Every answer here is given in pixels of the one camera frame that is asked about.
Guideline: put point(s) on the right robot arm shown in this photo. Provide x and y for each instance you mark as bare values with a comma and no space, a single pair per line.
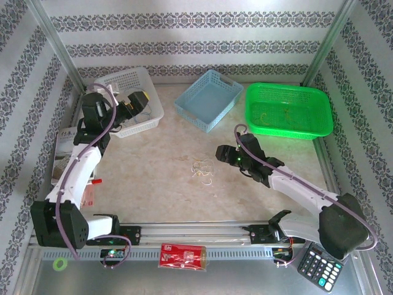
294,187

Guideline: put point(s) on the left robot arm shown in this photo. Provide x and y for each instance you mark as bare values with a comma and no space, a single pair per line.
81,175

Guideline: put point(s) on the white plastic basket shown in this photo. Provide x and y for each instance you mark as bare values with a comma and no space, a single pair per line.
135,78

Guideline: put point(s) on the blue plastic basket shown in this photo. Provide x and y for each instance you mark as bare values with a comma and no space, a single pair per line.
208,101

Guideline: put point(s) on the book with photo cover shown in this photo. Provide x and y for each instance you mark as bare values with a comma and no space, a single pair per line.
63,153

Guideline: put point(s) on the green plastic basket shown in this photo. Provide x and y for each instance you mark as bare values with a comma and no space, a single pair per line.
307,123

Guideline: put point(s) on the small red block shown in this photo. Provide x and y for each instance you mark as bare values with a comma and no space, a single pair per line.
97,181

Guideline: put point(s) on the black wiring board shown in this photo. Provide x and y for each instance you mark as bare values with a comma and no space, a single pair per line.
282,254

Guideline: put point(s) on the red foil packet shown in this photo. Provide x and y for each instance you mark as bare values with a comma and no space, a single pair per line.
181,256

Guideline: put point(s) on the black calculator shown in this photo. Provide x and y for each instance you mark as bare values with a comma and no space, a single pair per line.
319,270

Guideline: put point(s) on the circuit board with LEDs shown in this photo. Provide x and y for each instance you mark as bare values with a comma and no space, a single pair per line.
112,253

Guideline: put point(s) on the green tape roll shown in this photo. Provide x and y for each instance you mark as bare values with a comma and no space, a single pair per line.
60,259

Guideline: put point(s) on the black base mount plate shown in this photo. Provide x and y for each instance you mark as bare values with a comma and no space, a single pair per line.
132,235
258,235

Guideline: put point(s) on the aluminium frame post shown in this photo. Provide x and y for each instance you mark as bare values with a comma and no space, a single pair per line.
330,43
57,43

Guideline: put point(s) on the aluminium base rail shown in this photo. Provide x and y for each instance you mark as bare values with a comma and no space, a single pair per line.
190,233

